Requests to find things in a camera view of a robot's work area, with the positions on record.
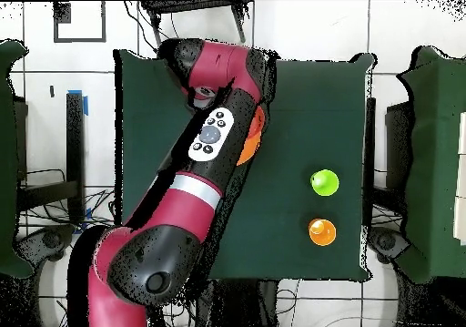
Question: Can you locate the black camera tripod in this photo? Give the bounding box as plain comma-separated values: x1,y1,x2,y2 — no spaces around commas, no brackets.
139,0,252,53

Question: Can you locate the grey square frame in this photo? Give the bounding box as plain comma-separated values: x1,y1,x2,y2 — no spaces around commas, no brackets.
53,0,107,44

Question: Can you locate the black metal stand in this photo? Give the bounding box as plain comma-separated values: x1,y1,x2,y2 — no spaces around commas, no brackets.
15,92,86,226
363,97,412,204

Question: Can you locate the large orange bowl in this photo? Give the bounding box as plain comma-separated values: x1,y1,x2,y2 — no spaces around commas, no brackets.
235,129,264,167

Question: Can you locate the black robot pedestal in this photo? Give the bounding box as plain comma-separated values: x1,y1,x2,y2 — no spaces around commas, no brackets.
203,279,281,327

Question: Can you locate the blue tape strip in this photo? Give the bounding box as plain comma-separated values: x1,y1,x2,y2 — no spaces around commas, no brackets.
66,89,89,117

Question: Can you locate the orange cup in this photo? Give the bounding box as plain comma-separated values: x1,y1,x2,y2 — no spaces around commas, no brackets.
308,218,338,247

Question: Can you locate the dark green tablecloth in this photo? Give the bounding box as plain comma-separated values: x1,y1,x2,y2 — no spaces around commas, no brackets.
113,48,376,281

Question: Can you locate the neighbouring green covered table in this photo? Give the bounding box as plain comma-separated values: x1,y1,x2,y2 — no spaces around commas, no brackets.
398,46,466,284
0,39,34,279

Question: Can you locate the lime green cup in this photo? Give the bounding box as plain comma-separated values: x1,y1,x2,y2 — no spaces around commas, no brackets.
309,169,340,198

